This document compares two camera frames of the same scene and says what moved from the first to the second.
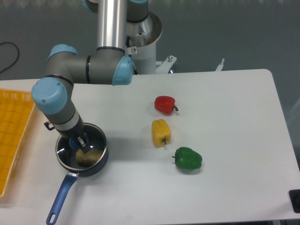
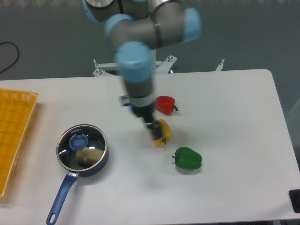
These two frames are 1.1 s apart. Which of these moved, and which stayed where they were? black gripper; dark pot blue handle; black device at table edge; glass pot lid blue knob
Moved: black gripper
Stayed: glass pot lid blue knob; dark pot blue handle; black device at table edge
